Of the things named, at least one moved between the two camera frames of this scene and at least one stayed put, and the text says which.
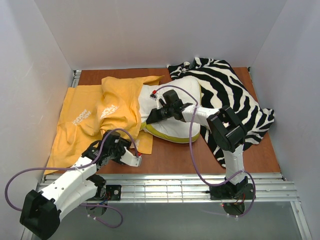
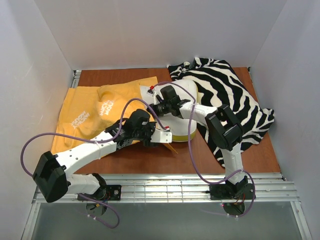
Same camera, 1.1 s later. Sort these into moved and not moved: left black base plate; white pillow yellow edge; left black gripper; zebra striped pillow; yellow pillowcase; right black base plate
Moved: yellow pillowcase; left black gripper; white pillow yellow edge
Not moved: right black base plate; left black base plate; zebra striped pillow
